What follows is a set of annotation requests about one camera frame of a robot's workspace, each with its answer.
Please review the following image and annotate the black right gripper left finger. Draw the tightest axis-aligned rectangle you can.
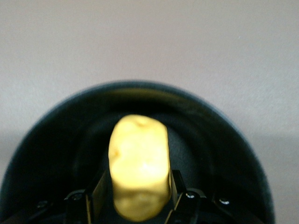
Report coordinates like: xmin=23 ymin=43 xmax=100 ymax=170
xmin=85 ymin=169 xmax=117 ymax=224

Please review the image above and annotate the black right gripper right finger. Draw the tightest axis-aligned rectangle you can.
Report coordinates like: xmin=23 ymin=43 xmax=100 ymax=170
xmin=166 ymin=169 xmax=189 ymax=221

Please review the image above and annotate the yellow potato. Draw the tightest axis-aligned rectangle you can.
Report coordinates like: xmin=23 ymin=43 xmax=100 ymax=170
xmin=108 ymin=114 xmax=170 ymax=223

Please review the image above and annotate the black saucepan with blue handle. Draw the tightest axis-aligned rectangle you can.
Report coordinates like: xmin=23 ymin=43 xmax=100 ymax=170
xmin=0 ymin=79 xmax=280 ymax=224

